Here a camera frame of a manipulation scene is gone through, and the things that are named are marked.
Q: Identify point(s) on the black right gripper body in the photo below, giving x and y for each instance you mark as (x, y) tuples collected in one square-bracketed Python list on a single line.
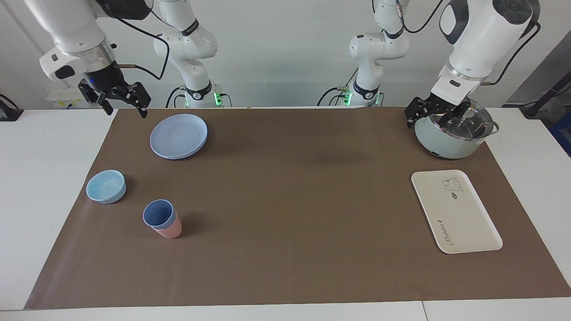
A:
[(105, 78)]

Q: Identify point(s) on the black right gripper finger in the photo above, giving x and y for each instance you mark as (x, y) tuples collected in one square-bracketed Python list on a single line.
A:
[(98, 97), (140, 96)]

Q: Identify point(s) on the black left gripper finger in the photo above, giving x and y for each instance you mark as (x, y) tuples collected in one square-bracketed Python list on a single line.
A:
[(419, 109), (457, 115)]

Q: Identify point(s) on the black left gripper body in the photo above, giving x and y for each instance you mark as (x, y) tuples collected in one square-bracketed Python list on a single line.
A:
[(446, 108)]

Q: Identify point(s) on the blue ribbed cup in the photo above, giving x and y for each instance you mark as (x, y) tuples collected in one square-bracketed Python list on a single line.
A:
[(158, 214)]

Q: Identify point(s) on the pink cup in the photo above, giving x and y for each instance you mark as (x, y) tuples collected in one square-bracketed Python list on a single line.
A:
[(171, 229)]

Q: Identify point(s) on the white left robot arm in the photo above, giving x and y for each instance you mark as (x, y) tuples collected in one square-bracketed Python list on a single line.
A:
[(482, 31)]

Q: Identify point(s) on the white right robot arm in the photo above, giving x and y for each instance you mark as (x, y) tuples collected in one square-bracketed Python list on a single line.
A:
[(71, 26)]

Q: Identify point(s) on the light blue cup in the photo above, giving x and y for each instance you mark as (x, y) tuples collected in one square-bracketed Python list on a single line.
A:
[(106, 186)]

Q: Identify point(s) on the cream rabbit print tray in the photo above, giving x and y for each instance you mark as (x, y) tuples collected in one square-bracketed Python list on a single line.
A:
[(455, 214)]

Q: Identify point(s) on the glass pot lid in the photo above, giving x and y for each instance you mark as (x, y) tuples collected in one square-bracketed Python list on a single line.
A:
[(473, 127)]

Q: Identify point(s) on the pale green electric pot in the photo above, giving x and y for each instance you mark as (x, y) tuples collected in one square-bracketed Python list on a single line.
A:
[(446, 145)]

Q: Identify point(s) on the pale blue round plate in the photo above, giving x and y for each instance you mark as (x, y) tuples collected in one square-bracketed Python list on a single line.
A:
[(178, 136)]

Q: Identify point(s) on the brown table mat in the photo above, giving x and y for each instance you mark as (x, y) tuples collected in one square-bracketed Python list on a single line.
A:
[(294, 214)]

